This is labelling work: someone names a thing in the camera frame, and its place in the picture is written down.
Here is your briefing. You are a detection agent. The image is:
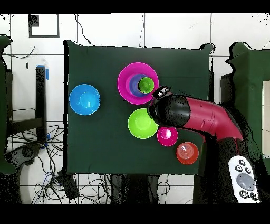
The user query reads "green cup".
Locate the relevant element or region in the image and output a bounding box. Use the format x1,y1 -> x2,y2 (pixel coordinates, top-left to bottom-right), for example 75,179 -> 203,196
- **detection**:
138,77 -> 155,94

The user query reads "small light blue bowl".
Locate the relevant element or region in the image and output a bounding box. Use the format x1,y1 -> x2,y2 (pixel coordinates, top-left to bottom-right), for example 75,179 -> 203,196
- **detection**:
126,73 -> 149,98

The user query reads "large pink bowl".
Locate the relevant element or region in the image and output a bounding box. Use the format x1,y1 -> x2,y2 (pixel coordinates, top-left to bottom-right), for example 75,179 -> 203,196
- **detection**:
117,62 -> 160,105

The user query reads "small pink bowl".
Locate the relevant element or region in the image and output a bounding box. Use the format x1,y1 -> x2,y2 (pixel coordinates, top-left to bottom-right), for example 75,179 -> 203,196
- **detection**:
157,126 -> 179,147

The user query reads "lime green bowl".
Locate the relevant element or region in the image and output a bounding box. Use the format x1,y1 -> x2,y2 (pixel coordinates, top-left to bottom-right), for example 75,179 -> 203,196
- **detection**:
127,108 -> 159,139

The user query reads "orange bowl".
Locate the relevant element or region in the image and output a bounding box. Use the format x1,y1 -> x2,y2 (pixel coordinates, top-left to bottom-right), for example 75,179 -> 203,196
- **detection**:
176,142 -> 199,165

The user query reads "large light blue bowl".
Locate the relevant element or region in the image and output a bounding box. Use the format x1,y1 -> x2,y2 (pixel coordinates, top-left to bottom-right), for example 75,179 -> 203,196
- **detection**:
69,83 -> 101,116

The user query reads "dark green tablecloth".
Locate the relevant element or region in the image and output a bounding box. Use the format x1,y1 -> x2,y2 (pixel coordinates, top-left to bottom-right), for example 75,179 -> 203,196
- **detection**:
63,40 -> 215,177

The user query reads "green cloth covered side table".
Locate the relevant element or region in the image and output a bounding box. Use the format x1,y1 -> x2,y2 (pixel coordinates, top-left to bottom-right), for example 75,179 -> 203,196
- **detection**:
225,42 -> 270,176
0,34 -> 17,175

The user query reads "black stand with blue tape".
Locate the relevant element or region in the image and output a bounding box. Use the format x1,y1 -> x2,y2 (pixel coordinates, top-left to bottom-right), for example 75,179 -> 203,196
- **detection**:
6,64 -> 50,150

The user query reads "black power brick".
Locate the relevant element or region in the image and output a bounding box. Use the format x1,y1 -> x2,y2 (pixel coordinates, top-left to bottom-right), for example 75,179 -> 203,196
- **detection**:
57,171 -> 80,200

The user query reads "black floor cable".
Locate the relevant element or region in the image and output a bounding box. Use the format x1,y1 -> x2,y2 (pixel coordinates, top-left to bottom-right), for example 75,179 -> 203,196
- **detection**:
73,14 -> 94,46

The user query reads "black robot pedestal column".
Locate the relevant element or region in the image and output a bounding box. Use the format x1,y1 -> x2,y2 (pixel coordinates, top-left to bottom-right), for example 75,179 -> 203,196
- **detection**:
110,174 -> 160,204

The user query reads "tangle of black cables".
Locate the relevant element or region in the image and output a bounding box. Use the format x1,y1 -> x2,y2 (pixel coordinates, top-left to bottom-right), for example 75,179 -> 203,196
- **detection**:
8,124 -> 111,204

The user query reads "black pedestal foot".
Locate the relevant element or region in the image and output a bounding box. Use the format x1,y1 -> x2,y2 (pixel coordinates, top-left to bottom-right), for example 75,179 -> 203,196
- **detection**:
5,143 -> 42,167

